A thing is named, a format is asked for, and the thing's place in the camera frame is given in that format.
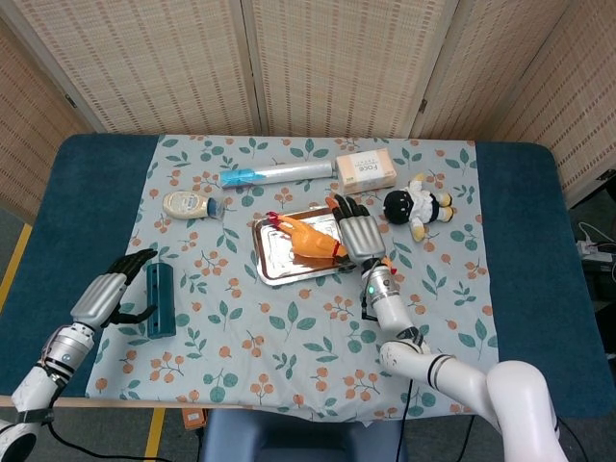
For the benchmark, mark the woven folding screen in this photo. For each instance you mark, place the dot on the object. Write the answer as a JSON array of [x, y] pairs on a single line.
[[144, 62]]

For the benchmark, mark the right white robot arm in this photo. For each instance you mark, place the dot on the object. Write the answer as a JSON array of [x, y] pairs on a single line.
[[390, 308]]

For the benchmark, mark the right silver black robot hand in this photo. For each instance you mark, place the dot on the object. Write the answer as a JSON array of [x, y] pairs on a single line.
[[361, 236]]

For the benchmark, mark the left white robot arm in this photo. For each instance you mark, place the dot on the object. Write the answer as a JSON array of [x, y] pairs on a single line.
[[67, 351]]

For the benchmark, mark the rectangular metal tray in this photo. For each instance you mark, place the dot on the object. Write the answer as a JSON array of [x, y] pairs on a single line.
[[279, 260]]

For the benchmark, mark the black equipment box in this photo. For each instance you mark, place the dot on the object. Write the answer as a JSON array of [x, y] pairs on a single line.
[[601, 272]]

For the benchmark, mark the blue padded chair seat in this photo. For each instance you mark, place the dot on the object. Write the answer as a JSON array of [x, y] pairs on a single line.
[[289, 438]]

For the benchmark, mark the white power strip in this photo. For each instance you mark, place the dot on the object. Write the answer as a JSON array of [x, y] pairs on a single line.
[[589, 248]]

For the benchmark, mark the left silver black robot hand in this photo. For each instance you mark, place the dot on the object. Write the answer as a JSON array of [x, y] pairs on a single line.
[[98, 298]]

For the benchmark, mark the mayonnaise squeeze bottle blue cap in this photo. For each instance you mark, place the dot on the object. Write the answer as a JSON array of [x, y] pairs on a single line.
[[185, 204]]

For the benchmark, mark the orange rubber chicken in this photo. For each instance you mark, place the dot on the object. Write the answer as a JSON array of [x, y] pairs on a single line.
[[308, 238]]

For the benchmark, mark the beige tissue pack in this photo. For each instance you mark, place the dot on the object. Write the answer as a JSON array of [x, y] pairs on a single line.
[[366, 171]]

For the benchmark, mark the black headed plush doll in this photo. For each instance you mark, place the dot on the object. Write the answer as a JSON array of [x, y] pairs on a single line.
[[399, 206]]

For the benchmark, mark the dark blue table cover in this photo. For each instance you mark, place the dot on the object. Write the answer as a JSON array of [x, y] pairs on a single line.
[[86, 192]]

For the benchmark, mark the teal rectangular block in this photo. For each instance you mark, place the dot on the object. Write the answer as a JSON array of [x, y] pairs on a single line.
[[163, 303]]

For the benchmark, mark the floral leaf print tablecloth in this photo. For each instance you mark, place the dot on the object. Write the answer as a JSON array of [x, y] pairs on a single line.
[[289, 346]]

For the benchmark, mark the small orange box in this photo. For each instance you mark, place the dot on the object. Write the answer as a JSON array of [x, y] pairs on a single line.
[[192, 419]]

